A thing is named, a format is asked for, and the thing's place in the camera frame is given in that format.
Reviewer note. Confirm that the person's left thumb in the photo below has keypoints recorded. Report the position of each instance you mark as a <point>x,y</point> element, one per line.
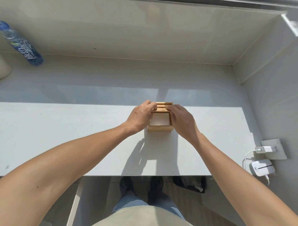
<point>153,110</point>

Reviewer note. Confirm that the person's right hand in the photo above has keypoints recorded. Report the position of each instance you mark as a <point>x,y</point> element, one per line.
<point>184,123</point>

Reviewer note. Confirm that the person's right thumb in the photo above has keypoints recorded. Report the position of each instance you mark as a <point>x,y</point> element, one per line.
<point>173,118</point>

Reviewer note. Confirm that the person's beige shirt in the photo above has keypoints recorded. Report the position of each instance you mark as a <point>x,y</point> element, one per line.
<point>142,216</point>

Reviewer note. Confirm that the person's blue jeans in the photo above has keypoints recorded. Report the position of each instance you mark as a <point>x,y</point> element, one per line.
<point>130,202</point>

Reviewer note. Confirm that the white portable device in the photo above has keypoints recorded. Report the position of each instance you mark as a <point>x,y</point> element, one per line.
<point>262,168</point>

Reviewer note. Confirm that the white wall socket plate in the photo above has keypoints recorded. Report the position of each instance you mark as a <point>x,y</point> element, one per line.
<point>280,149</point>

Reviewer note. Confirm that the white table leg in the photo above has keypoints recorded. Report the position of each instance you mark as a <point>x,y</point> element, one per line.
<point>75,204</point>

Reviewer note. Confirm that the person's left forearm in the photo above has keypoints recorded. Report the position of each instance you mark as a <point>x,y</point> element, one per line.
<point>58,167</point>

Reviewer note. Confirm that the person's black right shoe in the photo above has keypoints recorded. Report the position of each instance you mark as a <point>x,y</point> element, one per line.
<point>155,188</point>

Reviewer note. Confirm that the white paper pad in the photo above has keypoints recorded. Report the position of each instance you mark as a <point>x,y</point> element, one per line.
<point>160,119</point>

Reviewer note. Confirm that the white rounded object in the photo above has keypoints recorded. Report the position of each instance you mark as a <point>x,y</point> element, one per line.
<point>4,68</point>

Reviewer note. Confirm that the small wooden box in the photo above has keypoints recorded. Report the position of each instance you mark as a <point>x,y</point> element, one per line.
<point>160,129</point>

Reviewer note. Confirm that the person's right forearm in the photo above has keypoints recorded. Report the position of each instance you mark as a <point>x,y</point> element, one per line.
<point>237,177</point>

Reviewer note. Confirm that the person's black left shoe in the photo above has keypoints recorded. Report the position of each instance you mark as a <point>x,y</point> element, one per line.
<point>125,185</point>

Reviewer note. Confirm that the person's left hand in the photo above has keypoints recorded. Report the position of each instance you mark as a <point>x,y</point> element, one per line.
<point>137,118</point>

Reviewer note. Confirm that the white charger plug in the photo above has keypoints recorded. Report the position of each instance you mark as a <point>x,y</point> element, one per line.
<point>265,149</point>

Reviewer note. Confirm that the blue plastic water bottle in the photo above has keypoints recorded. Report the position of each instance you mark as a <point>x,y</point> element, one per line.
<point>23,47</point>

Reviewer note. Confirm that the person's black shoe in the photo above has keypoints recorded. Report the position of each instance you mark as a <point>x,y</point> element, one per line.
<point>125,185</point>
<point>155,188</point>

